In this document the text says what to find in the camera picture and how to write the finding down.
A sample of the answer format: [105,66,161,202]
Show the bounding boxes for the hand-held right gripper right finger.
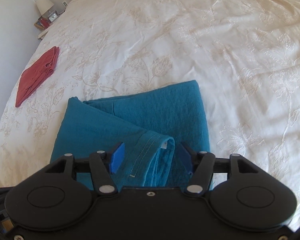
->
[178,142,259,196]

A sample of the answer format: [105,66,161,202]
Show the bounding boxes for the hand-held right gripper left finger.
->
[44,142,126,195]

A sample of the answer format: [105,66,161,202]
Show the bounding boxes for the teal pants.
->
[50,80,211,191]

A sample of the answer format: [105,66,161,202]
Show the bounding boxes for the folded red cloth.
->
[15,46,61,108]

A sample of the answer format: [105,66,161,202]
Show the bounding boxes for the white floral bedspread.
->
[0,0,300,225]

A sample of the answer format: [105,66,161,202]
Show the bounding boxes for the cream nightstand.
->
[37,12,66,40]

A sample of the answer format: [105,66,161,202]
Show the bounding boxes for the small alarm clock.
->
[47,10,59,22]

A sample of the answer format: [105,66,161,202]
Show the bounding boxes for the white shade table lamp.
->
[35,0,54,17]

